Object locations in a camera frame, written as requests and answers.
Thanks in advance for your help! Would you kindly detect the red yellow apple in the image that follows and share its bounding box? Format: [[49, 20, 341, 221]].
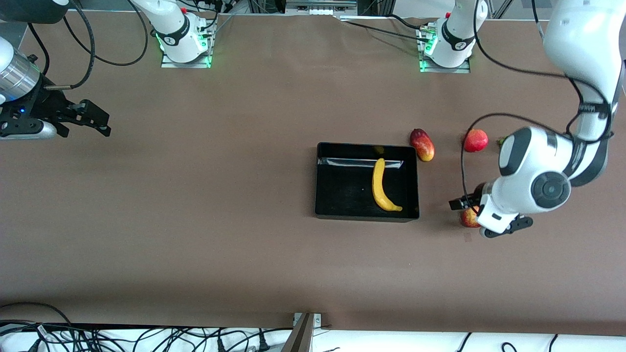
[[460, 205, 483, 229]]

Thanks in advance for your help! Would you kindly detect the yellow banana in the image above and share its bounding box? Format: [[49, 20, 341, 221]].
[[372, 158, 403, 213]]

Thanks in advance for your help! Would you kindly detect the black rectangular plastic box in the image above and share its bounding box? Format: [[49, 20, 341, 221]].
[[315, 143, 421, 223]]

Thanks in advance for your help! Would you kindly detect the red pomegranate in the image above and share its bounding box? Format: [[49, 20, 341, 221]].
[[463, 129, 489, 153]]

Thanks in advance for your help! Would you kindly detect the red yellow mango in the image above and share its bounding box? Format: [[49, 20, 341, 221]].
[[410, 128, 435, 162]]

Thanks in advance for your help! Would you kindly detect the silver mounting plate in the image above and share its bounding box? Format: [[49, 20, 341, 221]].
[[293, 312, 323, 327]]

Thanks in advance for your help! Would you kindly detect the aluminium beam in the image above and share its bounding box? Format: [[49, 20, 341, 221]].
[[281, 314, 314, 352]]

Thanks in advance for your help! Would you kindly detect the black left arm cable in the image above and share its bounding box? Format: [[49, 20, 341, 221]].
[[460, 0, 615, 198]]

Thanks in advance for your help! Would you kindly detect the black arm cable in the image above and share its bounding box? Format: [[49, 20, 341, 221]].
[[27, 0, 149, 90], [460, 0, 615, 198]]

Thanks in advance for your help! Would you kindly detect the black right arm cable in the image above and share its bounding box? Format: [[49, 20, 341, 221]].
[[27, 0, 149, 90]]

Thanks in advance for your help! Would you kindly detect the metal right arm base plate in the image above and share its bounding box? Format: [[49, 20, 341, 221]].
[[161, 21, 214, 69]]

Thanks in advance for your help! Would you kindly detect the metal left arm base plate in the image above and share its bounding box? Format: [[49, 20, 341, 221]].
[[419, 25, 471, 74]]

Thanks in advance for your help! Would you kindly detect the black arched floor cable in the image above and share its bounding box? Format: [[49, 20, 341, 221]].
[[0, 302, 74, 333]]

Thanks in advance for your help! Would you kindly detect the black cable on table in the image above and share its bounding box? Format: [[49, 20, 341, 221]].
[[337, 14, 433, 42]]

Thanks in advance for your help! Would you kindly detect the silver aluminium rail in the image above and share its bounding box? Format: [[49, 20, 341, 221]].
[[285, 0, 358, 15]]

